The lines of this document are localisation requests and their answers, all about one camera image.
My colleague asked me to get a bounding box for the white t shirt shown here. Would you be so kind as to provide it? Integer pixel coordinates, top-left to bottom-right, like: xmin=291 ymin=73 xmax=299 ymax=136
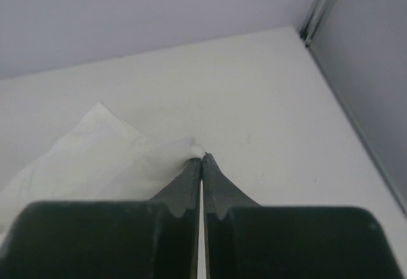
xmin=1 ymin=103 xmax=205 ymax=236

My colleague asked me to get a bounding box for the right aluminium frame post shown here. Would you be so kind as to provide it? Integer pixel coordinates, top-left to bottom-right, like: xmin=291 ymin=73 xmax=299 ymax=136
xmin=300 ymin=0 xmax=337 ymax=47

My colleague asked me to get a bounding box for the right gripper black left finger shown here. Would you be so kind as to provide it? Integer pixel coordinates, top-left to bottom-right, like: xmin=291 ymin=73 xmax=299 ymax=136
xmin=148 ymin=158 xmax=201 ymax=278

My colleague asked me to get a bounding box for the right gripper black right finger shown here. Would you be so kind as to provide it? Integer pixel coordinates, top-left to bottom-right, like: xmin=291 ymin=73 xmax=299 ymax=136
xmin=202 ymin=153 xmax=260 ymax=278

